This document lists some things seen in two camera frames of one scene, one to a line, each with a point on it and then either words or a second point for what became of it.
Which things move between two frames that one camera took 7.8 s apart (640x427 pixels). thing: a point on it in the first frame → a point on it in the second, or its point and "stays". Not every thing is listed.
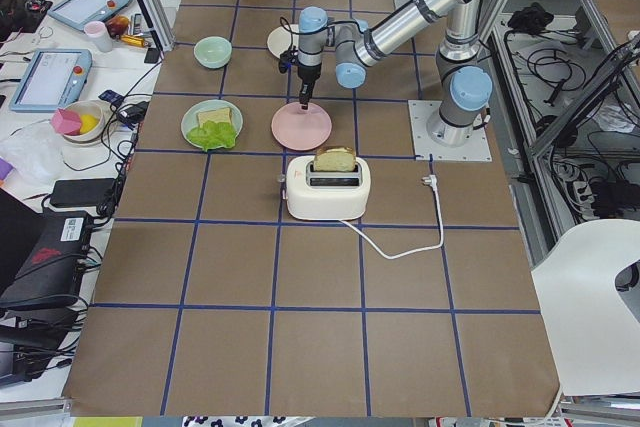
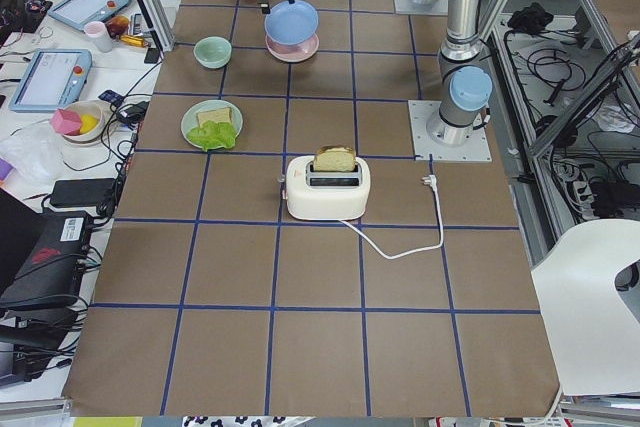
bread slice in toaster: [335, 159] stays
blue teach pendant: [97, 2] stays
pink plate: [301, 129] → [292, 52]
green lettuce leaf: [212, 135] stays
